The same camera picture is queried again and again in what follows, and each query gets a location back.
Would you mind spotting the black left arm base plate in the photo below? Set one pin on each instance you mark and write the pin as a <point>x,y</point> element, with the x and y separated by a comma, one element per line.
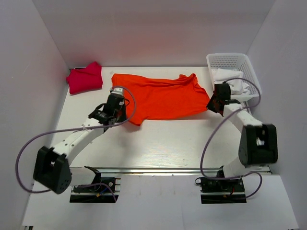
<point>88,185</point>

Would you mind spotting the white plastic basket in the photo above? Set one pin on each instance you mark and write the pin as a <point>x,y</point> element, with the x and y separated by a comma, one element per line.
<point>236,68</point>

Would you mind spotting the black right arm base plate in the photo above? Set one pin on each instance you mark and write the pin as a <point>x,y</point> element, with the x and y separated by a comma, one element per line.
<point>221,191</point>

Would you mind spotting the orange t shirt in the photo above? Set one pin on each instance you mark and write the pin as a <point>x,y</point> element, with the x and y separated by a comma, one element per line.
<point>162,99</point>

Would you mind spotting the folded red t shirt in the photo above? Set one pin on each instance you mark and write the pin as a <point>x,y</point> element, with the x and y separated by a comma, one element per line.
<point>85,79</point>

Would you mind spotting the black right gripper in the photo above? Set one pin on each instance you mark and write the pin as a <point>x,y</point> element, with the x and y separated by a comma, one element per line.
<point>210,105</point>

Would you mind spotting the aluminium front rail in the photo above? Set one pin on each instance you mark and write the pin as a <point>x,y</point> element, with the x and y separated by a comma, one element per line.
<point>161,171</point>

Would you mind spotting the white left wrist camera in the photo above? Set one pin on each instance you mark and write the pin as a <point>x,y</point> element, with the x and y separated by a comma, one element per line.
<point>117,90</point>

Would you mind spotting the white t shirt in basket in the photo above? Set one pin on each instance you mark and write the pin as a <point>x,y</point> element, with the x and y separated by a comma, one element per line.
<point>233,79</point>

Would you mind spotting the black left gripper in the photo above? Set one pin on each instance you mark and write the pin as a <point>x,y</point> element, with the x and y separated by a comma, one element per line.
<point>123,117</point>

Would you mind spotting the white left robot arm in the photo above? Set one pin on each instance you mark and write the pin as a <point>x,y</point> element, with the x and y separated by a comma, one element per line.
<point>52,166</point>

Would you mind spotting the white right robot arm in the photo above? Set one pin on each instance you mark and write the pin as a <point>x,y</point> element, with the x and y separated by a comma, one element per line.
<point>258,142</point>

